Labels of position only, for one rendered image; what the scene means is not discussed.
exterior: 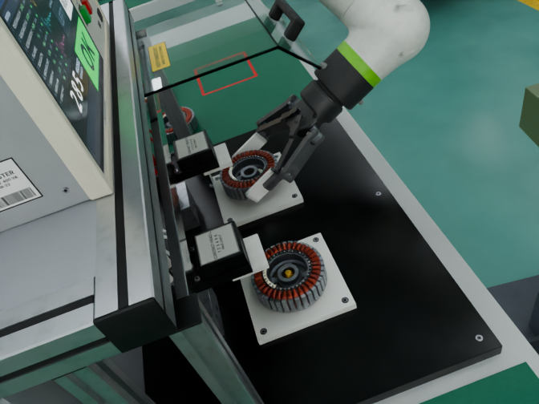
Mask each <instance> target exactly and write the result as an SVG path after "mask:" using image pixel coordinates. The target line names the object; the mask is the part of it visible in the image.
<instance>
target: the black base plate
mask: <svg viewBox="0 0 539 404"><path fill-rule="evenodd" d="M318 130H319V131H320V133H322V134H323V135H324V136H325V139H324V140H323V141H322V142H321V143H320V144H319V145H318V146H317V147H316V148H315V150H314V151H313V153H312V154H311V156H310V158H309V159H308V160H307V161H306V163H305V164H304V166H303V167H302V169H301V171H300V172H299V173H298V174H297V176H296V177H295V179H294V182H295V183H296V185H297V187H298V190H299V191H300V193H301V195H302V198H303V201H304V202H302V203H300V204H296V205H294V206H292V207H289V208H286V209H283V210H281V211H279V212H275V213H273V214H270V215H268V216H264V217H262V218H260V219H257V220H254V221H251V222H249V223H247V224H243V225H241V226H238V227H237V228H238V229H239V230H240V232H241V235H242V238H243V239H244V238H246V237H248V236H252V235H254V234H258V237H259V239H260V242H261V246H262V248H263V250H264V252H265V251H266V249H268V248H270V247H271V246H273V245H274V246H275V247H277V246H276V244H278V243H280V244H281V245H282V242H285V241H286V243H288V241H292V242H294V241H299V240H302V239H305V238H307V237H309V236H313V235H315V234H318V233H321V235H322V238H323V240H324V241H325V242H326V245H327V247H328V249H329V250H330V253H331V255H332V257H333V258H334V261H335V263H336V265H337V266H338V269H339V271H340V273H341V274H342V277H343V279H344V281H345V282H346V285H347V287H348V289H349V290H350V292H351V295H352V297H353V298H354V300H355V303H356V307H357V308H356V309H352V310H350V311H348V312H345V313H342V314H339V315H338V316H335V317H332V318H329V319H327V320H325V321H321V322H319V323H317V324H314V325H311V326H308V327H306V328H304V329H300V330H298V331H296V332H293V333H290V334H287V335H285V336H283V337H280V338H277V339H275V340H272V341H269V342H266V343H265V344H262V345H259V343H258V341H257V336H256V334H255V330H254V327H253V322H252V319H251V316H250V313H249V308H248V305H247V302H246V299H245V294H244V291H243V288H242V285H241V280H240V279H239V280H236V281H233V280H231V281H228V282H225V283H223V284H221V285H217V286H215V287H212V289H213V292H214V293H215V294H216V296H217V302H218V305H219V310H220V313H221V320H222V323H223V327H224V331H225V335H223V336H222V337H223V338H224V339H225V341H226V343H227V345H228V346H229V348H230V349H231V351H232V352H233V354H234V356H235V358H236V359H237V360H238V362H239V364H240V365H241V368H242V369H243V370H244V371H245V374H246V375H247V377H248V378H249V380H250V381H251V383H252V384H253V387H254V388H255V390H256V391H257V393H258V394H259V396H260V397H261V400H262V401H263V402H264V404H374V403H376V402H379V401H382V400H384V399H386V398H389V397H391V396H394V395H397V394H400V393H402V392H404V391H406V390H409V389H412V388H414V387H417V386H420V385H423V384H424V383H427V382H430V381H432V380H435V379H437V378H441V377H443V376H445V375H447V374H450V373H453V372H455V371H457V370H461V369H463V368H465V367H468V366H471V365H473V364H476V363H477V362H482V361H483V360H486V359H488V358H491V357H494V356H496V355H498V354H501V351H502V344H501V343H500V342H499V340H498V339H497V337H496V336H495V334H494V333H493V332H492V330H491V329H490V328H489V327H488V325H487V324H486V322H485V321H484V319H483V318H482V316H481V315H480V314H479V313H478V312H477V310H476V309H475V307H474V306H473V304H472V303H471V301H470V300H469V299H468V298H467V296H466V295H465V294H464V292H463V291H462V289H461V288H460V287H459V285H458V284H457V283H456V281H455V280H454V279H453V277H452V275H451V274H450V273H449V271H448V270H447V269H446V268H445V267H444V265H443V263H442V262H441V261H440V259H439V258H438V256H437V255H436V254H435V253H434V251H433V250H432V248H431V247H430V246H429V244H428V243H427V241H426V240H425V239H424V238H423V236H422V235H421V234H420V232H419V230H418V229H417V228H416V226H415V225H414V224H413V223H412V221H411V220H410V218H409V217H408V216H407V214H406V213H405V211H404V210H403V209H402V208H401V206H400V205H399V203H398V202H397V200H396V199H395V197H394V196H393V195H392V194H391V193H390V191H389V190H388V188H387V187H386V185H385V184H384V183H383V181H382V180H381V179H380V178H379V176H378V175H377V173H376V172H375V170H374V169H373V167H372V166H371V165H370V164H369V163H368V161H367V159H366V158H365V157H364V155H363V154H362V152H361V151H360V150H359V149H358V147H357V146H356V145H355V143H354V142H353V140H352V139H351V137H350V136H349V135H348V134H347V132H346V131H345V130H344V128H343V127H342V125H341V124H340V122H339V121H338V120H337V119H336V118H335V119H334V120H333V121H332V122H331V123H323V124H322V125H321V126H320V128H319V129H318ZM183 182H185V183H186V184H187V186H188V189H189V191H190V192H191V194H192V197H193V199H194V200H195V205H196V208H197V215H198V218H199V222H200V226H198V227H195V228H192V229H189V230H188V231H185V232H184V233H185V237H186V241H187V246H188V248H190V247H192V246H193V239H192V236H193V235H196V234H198V233H200V232H204V231H206V230H209V229H211V228H215V227H217V226H219V225H222V224H224V221H223V218H222V215H221V210H220V207H219V204H218V201H217V196H216V193H215V190H214V188H210V186H209V185H210V181H209V178H208V177H207V176H205V175H204V173H203V174H200V175H198V176H194V177H192V178H189V179H187V180H183V181H181V182H179V183H176V184H180V183H183ZM270 249H271V248H270ZM142 351H143V362H144V384H145V393H146V395H147V396H149V397H150V399H151V400H153V401H154V403H155V404H221V402H220V401H219V400H218V398H217V397H216V395H215V394H214V393H213V392H212V391H211V390H210V388H209V387H208V386H207V384H206V383H205V382H204V380H203V379H202V378H201V376H200V375H199V374H198V373H197V372H196V371H195V369H194V368H193V366H192V365H191V364H190V363H189V361H188V360H187V358H186V357H185V356H184V355H183V354H182V353H181V351H180V350H179V349H178V347H177V346H176V345H175V343H174V342H173V341H172V339H171V338H170V337H169V336H167V337H163V338H161V339H159V340H156V341H153V342H150V343H148V344H146V345H142Z"/></svg>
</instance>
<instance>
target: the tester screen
mask: <svg viewBox="0 0 539 404"><path fill-rule="evenodd" d="M53 4H54V0H0V15H1V16H2V18H3V20H4V21H5V23H6V24H7V26H8V27H9V28H10V30H11V32H12V34H13V35H14V37H15V38H16V39H17V41H18V43H19V44H20V46H21V47H22V49H23V50H24V51H25V53H26V55H27V56H28V58H29V60H30V61H31V62H32V64H33V65H34V67H35V69H36V70H37V72H38V73H39V74H40V76H41V77H42V79H43V81H44V83H45V84H46V85H47V87H48V88H49V90H50V91H51V93H52V95H53V96H54V97H55V99H56V100H57V102H58V103H59V105H60V107H61V108H62V109H63V111H64V113H65V114H66V116H67V118H68V119H69V120H70V121H71V123H72V125H73V126H74V128H75V130H76V131H77V132H78V134H79V136H80V137H81V139H82V140H83V142H84V143H85V144H86V146H87V148H88V149H89V151H90V152H91V154H92V155H93V157H94V158H95V160H96V162H97V163H98V165H99V166H100V80H101V57H100V55H99V91H97V89H96V87H95V85H94V83H93V82H92V80H91V78H90V76H89V74H88V73H87V71H86V69H85V68H84V66H83V64H82V63H81V61H80V59H79V57H78V55H77V54H76V53H75V40H76V32H77V25H78V17H79V16H78V14H77V12H76V10H75V8H74V6H73V10H72V16H71V26H70V32H69V38H68V37H67V36H66V34H65V33H64V31H63V28H62V27H61V26H60V24H59V22H58V20H57V18H56V17H55V15H54V13H53V11H52V7H53ZM72 67H73V68H74V70H75V72H76V74H77V75H78V76H79V78H80V80H81V82H82V84H83V85H84V87H85V92H84V105H83V117H82V115H81V114H80V112H79V110H78V108H77V107H76V105H75V104H74V103H73V101H72V99H71V97H70V96H69V90H70V83H71V70H72ZM89 81H90V83H91V85H92V86H93V88H94V89H95V92H96V123H95V154H94V153H93V151H92V150H91V148H90V147H89V145H88V144H87V142H86V138H87V105H88V88H89Z"/></svg>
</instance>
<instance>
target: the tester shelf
mask: <svg viewBox="0 0 539 404"><path fill-rule="evenodd" d="M100 7H101V9H102V11H103V13H104V15H105V17H106V19H107V22H108V32H109V61H110V91H111V149H112V179H113V193H112V194H110V195H106V196H102V197H100V198H98V199H95V200H91V199H89V200H86V201H84V202H82V203H79V204H75V205H73V206H70V207H68V208H65V209H62V210H59V211H57V212H53V213H51V214H49V215H46V216H43V217H40V218H38V219H36V220H32V221H30V222H27V223H25V224H21V225H19V226H16V227H14V228H10V229H8V230H6V231H3V232H0V399H1V398H5V397H7V396H10V395H12V394H16V393H18V392H20V391H23V390H26V389H29V388H31V387H33V386H37V385H39V384H41V383H44V382H47V381H50V380H51V379H54V378H57V377H60V376H62V375H64V374H68V373H70V372H73V371H75V370H78V369H81V368H83V367H85V366H89V365H91V364H94V363H96V362H100V361H102V360H104V359H106V358H110V357H112V356H115V355H117V354H121V353H125V352H128V351H129V350H132V349H135V348H138V347H140V346H142V345H146V344H148V343H150V342H153V341H156V340H159V339H161V338H163V337H167V336H169V335H172V334H174V333H177V332H178V330H177V327H176V318H175V312H174V306H173V299H172V289H171V283H170V277H169V271H168V261H167V255H166V248H165V243H164V232H163V226H162V220H161V214H160V203H159V197H158V191H157V186H156V175H155V169H154V163H153V157H152V146H151V140H150V135H149V129H148V118H147V112H146V106H145V100H144V89H143V84H142V78H141V72H140V61H139V55H138V49H137V43H136V32H135V27H134V20H133V18H132V16H131V13H130V11H129V9H128V7H127V4H126V2H125V1H124V0H112V1H110V2H106V3H104V4H101V5H100Z"/></svg>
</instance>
